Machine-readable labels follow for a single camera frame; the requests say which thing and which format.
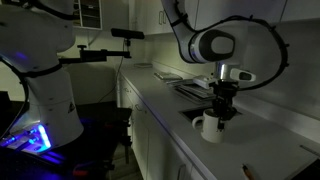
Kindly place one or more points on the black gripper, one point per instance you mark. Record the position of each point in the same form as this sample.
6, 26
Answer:
225, 91

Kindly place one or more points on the white mug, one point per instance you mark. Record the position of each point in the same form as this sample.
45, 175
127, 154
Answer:
210, 130

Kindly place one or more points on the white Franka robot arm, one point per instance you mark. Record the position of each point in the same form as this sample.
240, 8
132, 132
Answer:
43, 100

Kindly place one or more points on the stack of dark flat trays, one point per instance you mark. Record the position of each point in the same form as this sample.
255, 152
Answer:
195, 91

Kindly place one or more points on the orange pen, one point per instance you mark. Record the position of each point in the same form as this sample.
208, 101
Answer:
247, 171

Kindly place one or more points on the white lower cabinet door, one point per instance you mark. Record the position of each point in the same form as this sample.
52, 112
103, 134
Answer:
163, 150
140, 140
126, 96

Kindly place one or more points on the flat grey tray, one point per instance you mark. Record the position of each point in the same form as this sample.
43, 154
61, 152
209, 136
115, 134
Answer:
166, 76

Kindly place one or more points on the small flat grey plate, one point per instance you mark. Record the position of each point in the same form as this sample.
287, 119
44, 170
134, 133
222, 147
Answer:
143, 65

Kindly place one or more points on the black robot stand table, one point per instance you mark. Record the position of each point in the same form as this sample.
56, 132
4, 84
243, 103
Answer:
100, 133

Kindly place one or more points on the white framed glass cabinet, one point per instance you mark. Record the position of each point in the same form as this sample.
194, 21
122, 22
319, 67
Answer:
88, 13

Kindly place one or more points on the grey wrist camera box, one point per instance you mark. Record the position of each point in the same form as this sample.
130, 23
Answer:
204, 81

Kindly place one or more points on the white upper wall cabinet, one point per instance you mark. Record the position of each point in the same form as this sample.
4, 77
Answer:
148, 16

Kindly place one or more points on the black stereo camera bar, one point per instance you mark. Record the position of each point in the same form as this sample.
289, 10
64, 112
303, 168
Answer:
126, 33

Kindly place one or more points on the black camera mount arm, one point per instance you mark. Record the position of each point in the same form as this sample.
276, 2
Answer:
96, 54

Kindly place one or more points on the blue lit robot base plate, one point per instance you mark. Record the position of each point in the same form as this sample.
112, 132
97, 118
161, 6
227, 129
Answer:
36, 140

